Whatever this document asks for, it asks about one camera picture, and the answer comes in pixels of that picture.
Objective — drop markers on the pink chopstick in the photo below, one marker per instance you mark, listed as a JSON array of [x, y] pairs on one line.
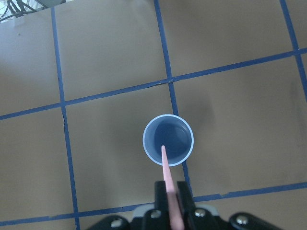
[[175, 217]]

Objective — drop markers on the light blue plastic cup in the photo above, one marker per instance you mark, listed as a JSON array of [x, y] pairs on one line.
[[170, 131]]

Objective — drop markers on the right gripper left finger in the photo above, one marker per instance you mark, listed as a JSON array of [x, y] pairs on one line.
[[161, 215]]

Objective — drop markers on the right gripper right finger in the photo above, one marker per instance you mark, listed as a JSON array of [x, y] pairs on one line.
[[186, 203]]

